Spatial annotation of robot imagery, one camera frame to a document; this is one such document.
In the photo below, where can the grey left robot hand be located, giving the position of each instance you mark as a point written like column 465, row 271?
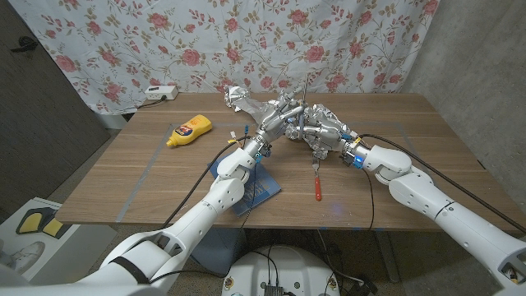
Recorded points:
column 273, row 123

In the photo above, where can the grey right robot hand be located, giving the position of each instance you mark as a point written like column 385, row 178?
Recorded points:
column 328, row 135

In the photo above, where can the aluminum foil sheet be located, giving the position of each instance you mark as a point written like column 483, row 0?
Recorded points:
column 240, row 103

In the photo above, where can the blue notebook with gold lettering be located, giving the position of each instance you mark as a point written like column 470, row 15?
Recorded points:
column 267, row 187

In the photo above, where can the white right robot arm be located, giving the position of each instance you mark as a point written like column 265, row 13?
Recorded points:
column 452, row 214

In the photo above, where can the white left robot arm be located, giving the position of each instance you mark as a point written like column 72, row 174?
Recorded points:
column 193, row 222

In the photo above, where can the yellow mustard bottle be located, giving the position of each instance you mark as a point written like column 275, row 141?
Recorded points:
column 189, row 130

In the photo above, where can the floral backdrop cloth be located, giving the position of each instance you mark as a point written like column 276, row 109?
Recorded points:
column 205, row 41

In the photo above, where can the white power strip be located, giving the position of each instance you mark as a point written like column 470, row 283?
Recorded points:
column 160, row 92

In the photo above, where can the grey table leg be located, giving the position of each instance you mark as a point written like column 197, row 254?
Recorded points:
column 386, row 257

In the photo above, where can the blue-grey stool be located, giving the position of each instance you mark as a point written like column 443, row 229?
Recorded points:
column 218, row 246

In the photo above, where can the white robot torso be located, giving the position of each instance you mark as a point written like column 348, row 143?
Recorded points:
column 279, row 267

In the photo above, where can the black device on floor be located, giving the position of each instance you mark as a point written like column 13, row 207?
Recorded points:
column 361, row 288

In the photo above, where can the white floor board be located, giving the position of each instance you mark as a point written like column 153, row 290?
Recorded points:
column 82, row 242

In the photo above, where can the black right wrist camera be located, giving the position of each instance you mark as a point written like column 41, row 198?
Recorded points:
column 349, row 159

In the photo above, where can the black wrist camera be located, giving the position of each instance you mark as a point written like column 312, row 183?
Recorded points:
column 265, row 155
column 349, row 159

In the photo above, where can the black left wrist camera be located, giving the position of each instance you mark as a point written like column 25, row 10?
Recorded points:
column 265, row 155

